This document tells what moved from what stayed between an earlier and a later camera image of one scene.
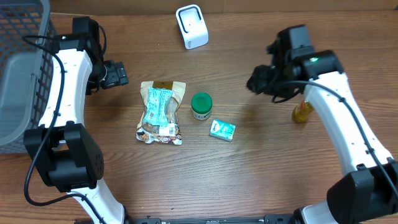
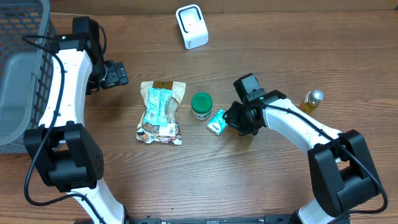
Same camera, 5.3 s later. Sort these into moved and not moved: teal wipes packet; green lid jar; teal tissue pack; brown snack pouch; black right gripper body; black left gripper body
Moved: teal tissue pack; black right gripper body
Not moved: teal wipes packet; brown snack pouch; black left gripper body; green lid jar
